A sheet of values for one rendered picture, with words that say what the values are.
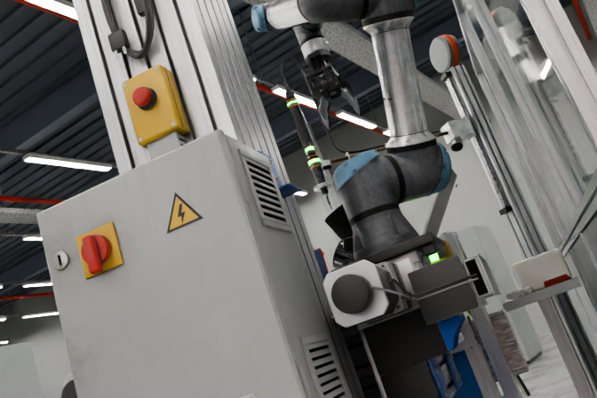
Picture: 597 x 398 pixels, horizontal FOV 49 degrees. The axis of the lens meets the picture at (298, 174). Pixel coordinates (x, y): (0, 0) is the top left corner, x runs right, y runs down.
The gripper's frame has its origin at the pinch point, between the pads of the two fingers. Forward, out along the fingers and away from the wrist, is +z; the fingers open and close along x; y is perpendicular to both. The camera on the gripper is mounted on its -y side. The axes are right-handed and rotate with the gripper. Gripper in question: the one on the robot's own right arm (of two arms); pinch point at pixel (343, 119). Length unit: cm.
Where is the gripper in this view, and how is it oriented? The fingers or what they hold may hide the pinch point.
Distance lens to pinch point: 186.6
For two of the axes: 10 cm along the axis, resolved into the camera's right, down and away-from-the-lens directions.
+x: 8.8, -3.9, -2.6
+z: 3.2, 9.1, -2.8
